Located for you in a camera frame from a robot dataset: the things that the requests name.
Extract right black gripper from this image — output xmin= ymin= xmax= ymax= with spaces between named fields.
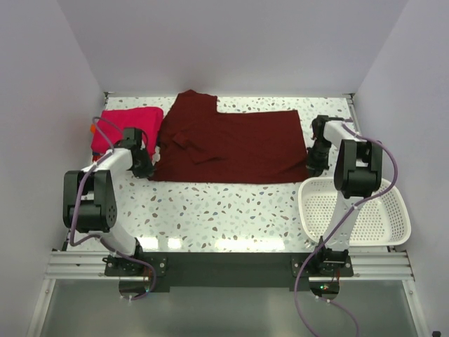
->
xmin=307 ymin=138 xmax=333 ymax=183

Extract dark red t-shirt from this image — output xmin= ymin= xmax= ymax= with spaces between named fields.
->
xmin=152 ymin=90 xmax=309 ymax=184

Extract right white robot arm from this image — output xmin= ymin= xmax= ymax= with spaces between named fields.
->
xmin=307 ymin=115 xmax=382 ymax=251

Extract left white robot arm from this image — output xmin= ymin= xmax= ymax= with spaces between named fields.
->
xmin=62 ymin=128 xmax=154 ymax=275

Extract folded pink t-shirt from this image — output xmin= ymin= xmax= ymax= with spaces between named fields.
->
xmin=96 ymin=107 xmax=163 ymax=156

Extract white perforated plastic basket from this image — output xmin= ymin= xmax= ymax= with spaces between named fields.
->
xmin=298 ymin=177 xmax=411 ymax=247

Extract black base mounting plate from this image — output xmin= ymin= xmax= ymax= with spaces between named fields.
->
xmin=104 ymin=251 xmax=353 ymax=294

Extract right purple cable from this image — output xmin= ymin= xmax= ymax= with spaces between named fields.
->
xmin=291 ymin=117 xmax=399 ymax=337

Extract aluminium extrusion rail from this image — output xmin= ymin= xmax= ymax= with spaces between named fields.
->
xmin=44 ymin=251 xmax=415 ymax=281

